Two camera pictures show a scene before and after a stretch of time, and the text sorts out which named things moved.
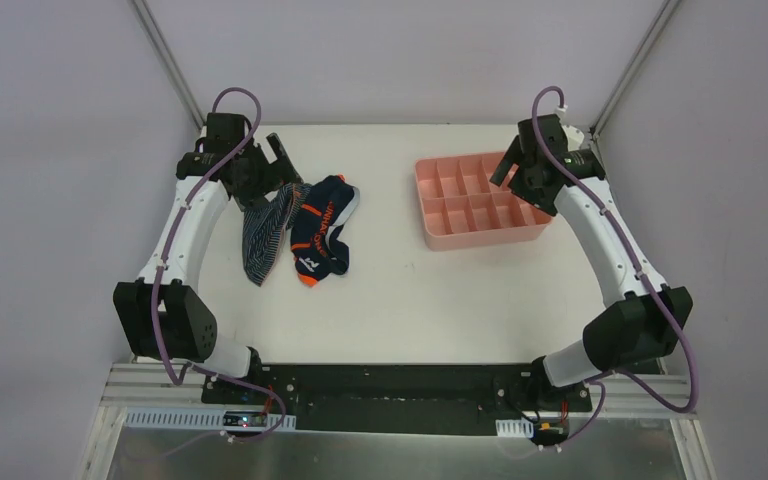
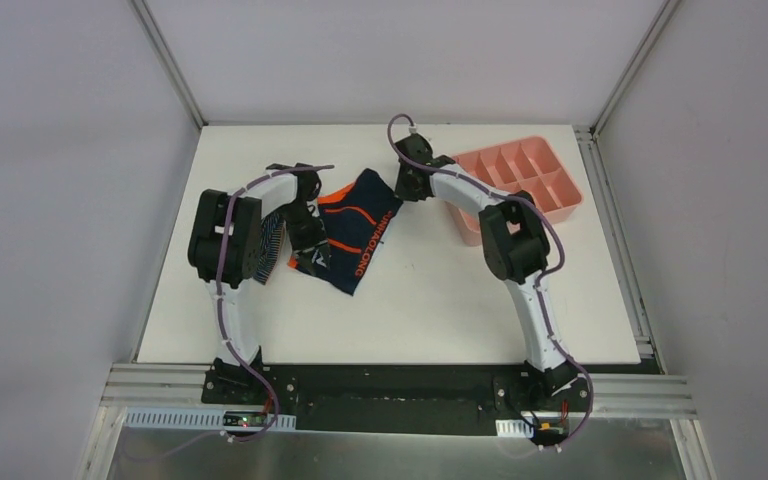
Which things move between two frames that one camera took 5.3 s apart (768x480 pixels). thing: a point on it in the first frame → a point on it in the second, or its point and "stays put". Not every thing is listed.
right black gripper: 519,168 → 408,187
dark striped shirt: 263,232 stays put
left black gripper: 267,172 → 306,245
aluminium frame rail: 134,385 stays put
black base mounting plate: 399,399 stays put
